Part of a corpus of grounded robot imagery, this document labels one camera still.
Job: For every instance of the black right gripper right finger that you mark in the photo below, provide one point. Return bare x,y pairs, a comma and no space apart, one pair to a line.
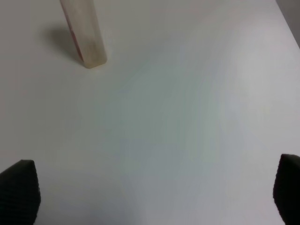
286,190

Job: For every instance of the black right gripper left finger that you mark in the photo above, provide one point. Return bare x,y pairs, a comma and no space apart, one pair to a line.
20,195

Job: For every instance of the clear bottle with pink label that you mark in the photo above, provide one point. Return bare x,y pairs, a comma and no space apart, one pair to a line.
82,21

